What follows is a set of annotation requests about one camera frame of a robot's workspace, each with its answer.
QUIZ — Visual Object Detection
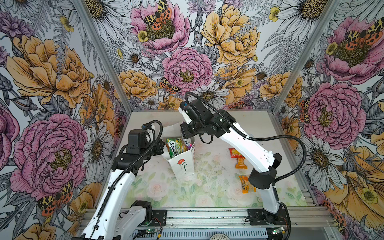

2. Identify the pink Fox's candy bag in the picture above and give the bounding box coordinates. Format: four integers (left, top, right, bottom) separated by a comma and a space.
184, 140, 194, 150

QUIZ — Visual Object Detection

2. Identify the green yellow snack packet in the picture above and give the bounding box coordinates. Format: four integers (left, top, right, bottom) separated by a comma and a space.
166, 138, 188, 158

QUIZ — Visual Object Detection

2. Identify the white paper bag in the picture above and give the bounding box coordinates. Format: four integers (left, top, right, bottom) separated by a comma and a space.
162, 123, 195, 180

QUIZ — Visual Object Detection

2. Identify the small orange snack packet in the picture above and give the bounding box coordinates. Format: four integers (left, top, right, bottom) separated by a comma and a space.
239, 175, 257, 194

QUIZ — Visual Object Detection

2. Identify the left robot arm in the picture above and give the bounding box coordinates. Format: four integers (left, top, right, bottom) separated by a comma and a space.
77, 120, 165, 240

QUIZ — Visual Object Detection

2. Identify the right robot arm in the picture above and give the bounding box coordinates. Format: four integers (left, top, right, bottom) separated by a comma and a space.
179, 99, 282, 225

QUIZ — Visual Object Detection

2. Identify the red yellow snack packet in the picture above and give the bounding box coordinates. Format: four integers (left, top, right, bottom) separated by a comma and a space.
229, 148, 244, 159

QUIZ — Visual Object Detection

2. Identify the small orange candy wrapper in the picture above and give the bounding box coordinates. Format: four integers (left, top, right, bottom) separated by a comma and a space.
235, 157, 248, 170

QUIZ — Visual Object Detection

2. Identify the floral pastel table mat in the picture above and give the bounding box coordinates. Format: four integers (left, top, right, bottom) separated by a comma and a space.
122, 149, 308, 209

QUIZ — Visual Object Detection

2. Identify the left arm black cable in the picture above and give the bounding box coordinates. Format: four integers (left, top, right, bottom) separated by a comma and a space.
86, 119, 164, 240

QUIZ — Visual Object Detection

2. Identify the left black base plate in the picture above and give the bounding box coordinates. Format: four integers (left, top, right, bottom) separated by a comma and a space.
140, 210, 168, 227

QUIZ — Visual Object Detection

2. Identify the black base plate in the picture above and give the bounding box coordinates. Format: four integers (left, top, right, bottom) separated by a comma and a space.
140, 210, 168, 227
247, 206, 291, 226

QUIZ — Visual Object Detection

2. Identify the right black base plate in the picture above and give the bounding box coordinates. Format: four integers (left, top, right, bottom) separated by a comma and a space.
247, 206, 291, 226

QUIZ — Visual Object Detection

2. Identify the aluminium front rail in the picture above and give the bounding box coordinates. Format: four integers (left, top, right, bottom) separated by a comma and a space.
76, 207, 342, 240

